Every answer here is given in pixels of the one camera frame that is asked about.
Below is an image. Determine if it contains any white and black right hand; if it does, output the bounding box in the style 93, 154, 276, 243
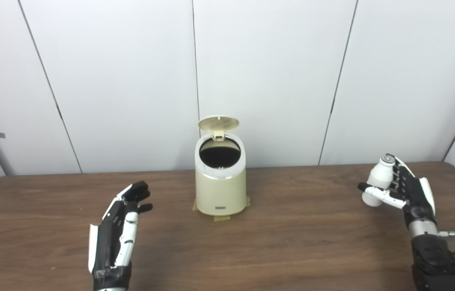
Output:
358, 154, 438, 227

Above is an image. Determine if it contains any white and black left hand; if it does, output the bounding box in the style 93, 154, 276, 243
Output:
88, 181, 153, 289

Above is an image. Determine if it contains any small white plastic bottle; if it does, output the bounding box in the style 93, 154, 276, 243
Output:
361, 156, 396, 207

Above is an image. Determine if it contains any cream-colored bin body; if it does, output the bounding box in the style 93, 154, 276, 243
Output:
195, 132, 247, 216

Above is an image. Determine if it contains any round cream bin lid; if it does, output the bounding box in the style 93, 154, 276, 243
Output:
198, 116, 240, 141

